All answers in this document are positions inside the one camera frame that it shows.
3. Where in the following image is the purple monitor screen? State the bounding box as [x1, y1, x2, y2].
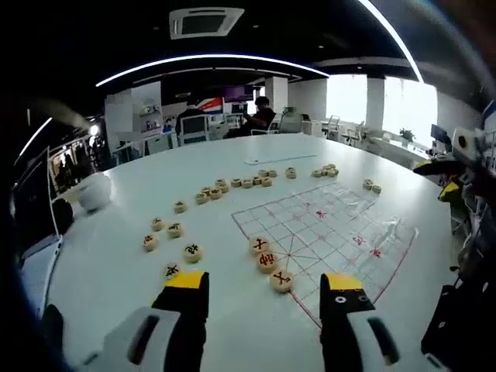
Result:
[223, 85, 253, 103]

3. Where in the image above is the white mesh office chair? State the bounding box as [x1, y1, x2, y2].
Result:
[325, 115, 342, 143]

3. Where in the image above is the ceiling air conditioner unit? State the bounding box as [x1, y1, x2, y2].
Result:
[168, 6, 246, 40]

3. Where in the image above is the short ceiling light strip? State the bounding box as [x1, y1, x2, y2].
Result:
[15, 115, 53, 164]

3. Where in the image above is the long curved ceiling light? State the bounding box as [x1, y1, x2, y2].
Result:
[358, 0, 425, 83]

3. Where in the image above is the transparent chessboard sheet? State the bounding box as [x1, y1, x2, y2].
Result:
[231, 181, 419, 330]

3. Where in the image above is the group of wooden chess pieces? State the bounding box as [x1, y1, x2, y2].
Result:
[142, 163, 383, 295]

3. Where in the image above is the white laptop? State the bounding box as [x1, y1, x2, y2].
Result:
[11, 145, 65, 272]

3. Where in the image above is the white display shelf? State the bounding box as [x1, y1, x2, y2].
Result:
[104, 81, 164, 150]

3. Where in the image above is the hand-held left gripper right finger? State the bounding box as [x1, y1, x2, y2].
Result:
[318, 272, 443, 372]

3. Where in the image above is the white ribbed round object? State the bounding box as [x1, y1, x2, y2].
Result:
[77, 174, 113, 212]

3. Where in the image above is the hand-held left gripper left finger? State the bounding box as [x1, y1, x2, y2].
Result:
[79, 270, 210, 372]

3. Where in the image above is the curved ceiling light strip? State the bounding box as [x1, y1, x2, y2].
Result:
[95, 53, 329, 88]

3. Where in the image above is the black round object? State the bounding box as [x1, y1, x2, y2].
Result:
[52, 199, 74, 233]

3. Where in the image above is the black desktop monitor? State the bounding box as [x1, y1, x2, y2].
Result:
[430, 123, 453, 146]

